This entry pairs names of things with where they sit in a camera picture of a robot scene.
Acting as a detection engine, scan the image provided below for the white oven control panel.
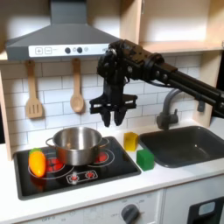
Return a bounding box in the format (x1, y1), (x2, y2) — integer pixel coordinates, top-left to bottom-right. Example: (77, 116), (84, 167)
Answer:
(17, 189), (165, 224)

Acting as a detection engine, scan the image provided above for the steel pot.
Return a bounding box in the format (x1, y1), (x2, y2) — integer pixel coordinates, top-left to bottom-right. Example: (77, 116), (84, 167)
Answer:
(45, 126), (110, 166)

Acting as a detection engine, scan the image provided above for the wooden slotted spatula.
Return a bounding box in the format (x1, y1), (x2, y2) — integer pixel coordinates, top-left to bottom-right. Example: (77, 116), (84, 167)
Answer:
(24, 60), (45, 120)

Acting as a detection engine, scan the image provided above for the black stove cooktop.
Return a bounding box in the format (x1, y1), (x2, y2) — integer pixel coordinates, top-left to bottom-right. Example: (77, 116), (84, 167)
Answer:
(12, 136), (143, 201)

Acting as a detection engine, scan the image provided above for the wooden wall shelf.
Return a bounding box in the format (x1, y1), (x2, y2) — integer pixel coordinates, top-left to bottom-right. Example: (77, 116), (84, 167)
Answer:
(119, 0), (224, 56)

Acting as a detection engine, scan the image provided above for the black appliance door panel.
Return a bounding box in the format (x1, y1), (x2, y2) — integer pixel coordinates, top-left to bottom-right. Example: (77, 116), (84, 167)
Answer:
(186, 196), (224, 224)

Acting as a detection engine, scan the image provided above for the green block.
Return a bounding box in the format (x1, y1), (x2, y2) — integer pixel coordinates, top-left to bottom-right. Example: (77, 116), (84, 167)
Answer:
(136, 149), (156, 172)

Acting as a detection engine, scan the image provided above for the yellow block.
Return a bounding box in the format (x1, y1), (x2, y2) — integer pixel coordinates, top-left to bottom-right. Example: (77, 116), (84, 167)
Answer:
(122, 131), (139, 152)

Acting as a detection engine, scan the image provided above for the dark grey tap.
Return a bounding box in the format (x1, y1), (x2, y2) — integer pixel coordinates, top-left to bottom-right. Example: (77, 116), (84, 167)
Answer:
(156, 88), (207, 131)

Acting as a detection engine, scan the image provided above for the orange toy carrot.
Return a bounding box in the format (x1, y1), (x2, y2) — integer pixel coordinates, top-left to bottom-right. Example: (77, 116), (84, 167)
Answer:
(28, 147), (47, 179)

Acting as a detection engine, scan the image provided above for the dark grey sink basin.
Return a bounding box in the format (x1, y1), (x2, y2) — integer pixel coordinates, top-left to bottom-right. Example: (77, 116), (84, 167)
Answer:
(138, 125), (224, 169)

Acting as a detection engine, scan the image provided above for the grey range hood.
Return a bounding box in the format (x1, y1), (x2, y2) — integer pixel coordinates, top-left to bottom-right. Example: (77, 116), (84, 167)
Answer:
(4, 0), (121, 61)

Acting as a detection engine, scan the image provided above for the wooden spoon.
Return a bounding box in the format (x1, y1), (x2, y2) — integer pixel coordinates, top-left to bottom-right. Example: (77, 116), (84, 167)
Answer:
(69, 59), (86, 114)

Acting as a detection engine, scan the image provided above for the grey oven knob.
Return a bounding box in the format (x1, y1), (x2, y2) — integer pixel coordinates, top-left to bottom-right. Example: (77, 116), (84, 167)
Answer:
(121, 204), (141, 224)

